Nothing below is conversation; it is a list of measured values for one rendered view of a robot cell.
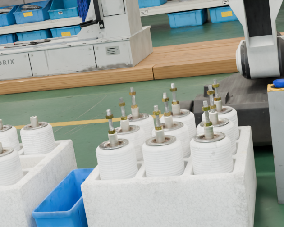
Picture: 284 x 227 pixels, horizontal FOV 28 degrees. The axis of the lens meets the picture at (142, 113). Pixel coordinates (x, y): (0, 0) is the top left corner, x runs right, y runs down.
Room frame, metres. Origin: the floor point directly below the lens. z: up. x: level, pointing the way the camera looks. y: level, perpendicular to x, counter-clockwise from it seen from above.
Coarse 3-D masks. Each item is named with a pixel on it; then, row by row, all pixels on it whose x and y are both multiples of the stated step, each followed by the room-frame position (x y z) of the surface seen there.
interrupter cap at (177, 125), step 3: (162, 123) 1.45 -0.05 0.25; (174, 123) 1.43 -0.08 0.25; (177, 123) 1.43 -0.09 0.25; (180, 123) 1.42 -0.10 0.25; (174, 126) 1.42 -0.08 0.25; (177, 126) 1.40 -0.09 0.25; (180, 126) 1.39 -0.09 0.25; (165, 129) 1.38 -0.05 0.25; (168, 129) 1.38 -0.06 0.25; (171, 129) 1.38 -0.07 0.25; (174, 129) 1.38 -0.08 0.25
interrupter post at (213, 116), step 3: (216, 111) 1.39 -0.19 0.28; (210, 114) 1.38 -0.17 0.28; (213, 114) 1.38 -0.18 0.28; (216, 114) 1.38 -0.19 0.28; (210, 117) 1.38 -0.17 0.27; (213, 117) 1.38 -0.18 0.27; (216, 117) 1.38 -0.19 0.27; (210, 120) 1.38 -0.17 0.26; (213, 120) 1.38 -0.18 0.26; (216, 120) 1.38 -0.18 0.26; (213, 123) 1.38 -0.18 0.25; (216, 123) 1.38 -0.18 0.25
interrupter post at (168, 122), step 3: (165, 117) 1.41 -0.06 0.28; (168, 117) 1.41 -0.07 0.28; (171, 117) 1.41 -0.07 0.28; (165, 120) 1.41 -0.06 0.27; (168, 120) 1.41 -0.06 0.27; (171, 120) 1.41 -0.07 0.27; (165, 123) 1.41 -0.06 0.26; (168, 123) 1.41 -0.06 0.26; (171, 123) 1.41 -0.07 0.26; (165, 126) 1.41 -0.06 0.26; (168, 126) 1.41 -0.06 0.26; (171, 126) 1.41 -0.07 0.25
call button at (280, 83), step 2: (274, 80) 1.43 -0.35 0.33; (276, 80) 1.42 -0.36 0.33; (278, 80) 1.42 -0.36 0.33; (280, 80) 1.41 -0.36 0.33; (282, 80) 1.41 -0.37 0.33; (274, 82) 1.41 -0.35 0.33; (276, 82) 1.40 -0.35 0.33; (278, 82) 1.40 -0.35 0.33; (280, 82) 1.40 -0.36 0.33; (282, 82) 1.40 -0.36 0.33; (274, 84) 1.41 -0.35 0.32; (276, 84) 1.40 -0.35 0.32; (278, 84) 1.40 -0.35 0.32; (280, 84) 1.40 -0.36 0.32; (282, 84) 1.39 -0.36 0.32; (276, 86) 1.41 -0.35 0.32; (278, 86) 1.40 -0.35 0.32; (280, 86) 1.40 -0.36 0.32; (282, 86) 1.40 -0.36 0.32
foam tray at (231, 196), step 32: (96, 192) 1.27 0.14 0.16; (128, 192) 1.25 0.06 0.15; (160, 192) 1.23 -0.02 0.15; (192, 192) 1.21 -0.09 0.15; (224, 192) 1.19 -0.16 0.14; (96, 224) 1.27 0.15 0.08; (128, 224) 1.25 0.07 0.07; (160, 224) 1.23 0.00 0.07; (192, 224) 1.21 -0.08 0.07; (224, 224) 1.19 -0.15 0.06
